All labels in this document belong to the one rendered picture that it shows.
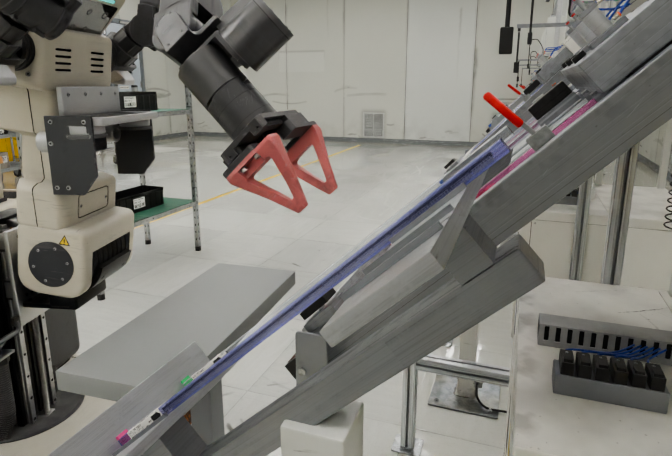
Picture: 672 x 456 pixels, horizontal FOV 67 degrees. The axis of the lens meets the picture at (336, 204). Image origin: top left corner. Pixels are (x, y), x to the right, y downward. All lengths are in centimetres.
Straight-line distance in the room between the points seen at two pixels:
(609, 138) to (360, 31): 938
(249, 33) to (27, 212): 82
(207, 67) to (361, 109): 937
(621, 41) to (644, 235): 157
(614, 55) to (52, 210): 106
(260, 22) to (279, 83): 998
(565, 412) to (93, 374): 80
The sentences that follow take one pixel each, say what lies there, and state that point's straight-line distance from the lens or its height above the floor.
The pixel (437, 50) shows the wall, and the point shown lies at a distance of 961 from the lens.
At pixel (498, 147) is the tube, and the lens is 37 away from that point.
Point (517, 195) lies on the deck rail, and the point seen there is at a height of 97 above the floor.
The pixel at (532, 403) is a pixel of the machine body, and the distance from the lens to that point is 91.
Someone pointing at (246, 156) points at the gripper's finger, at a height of 104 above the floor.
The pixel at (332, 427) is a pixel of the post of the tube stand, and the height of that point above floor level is 82.
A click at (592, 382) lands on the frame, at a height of 65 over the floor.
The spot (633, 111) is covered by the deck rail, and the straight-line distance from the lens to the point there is 67.
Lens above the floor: 111
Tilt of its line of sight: 13 degrees down
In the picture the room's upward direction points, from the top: straight up
